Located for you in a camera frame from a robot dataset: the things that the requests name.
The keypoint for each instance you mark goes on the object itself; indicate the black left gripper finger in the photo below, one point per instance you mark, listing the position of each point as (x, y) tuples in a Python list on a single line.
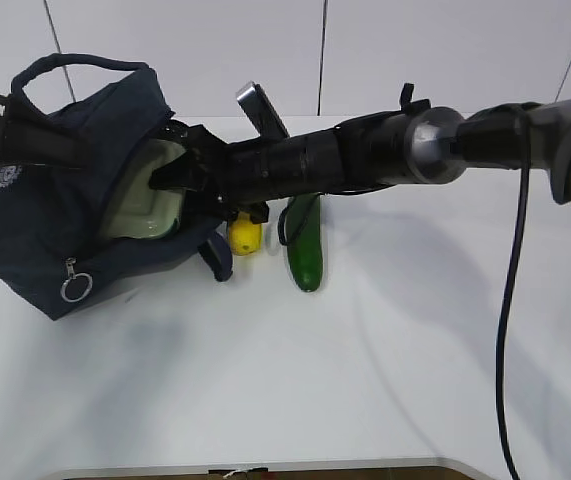
[(30, 138)]

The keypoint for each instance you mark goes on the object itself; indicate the glass container green lid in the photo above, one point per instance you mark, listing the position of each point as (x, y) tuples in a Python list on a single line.
[(137, 211)]

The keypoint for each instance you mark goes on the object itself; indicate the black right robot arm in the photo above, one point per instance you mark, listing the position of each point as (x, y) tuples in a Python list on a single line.
[(416, 144)]

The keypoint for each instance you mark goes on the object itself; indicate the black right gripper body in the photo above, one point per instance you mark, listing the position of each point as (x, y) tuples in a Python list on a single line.
[(214, 198)]

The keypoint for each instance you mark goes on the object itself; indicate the navy blue lunch bag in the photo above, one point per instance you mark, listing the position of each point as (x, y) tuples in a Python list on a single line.
[(50, 254)]

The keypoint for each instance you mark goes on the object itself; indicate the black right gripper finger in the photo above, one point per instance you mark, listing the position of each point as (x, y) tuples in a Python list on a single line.
[(181, 173)]

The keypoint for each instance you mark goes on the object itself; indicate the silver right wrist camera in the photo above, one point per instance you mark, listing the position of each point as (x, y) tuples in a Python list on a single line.
[(256, 105)]

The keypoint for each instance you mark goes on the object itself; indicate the yellow lemon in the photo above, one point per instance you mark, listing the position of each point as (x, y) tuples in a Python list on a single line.
[(244, 236)]

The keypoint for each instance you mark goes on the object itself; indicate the green cucumber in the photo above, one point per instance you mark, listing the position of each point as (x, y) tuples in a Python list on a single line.
[(303, 234)]

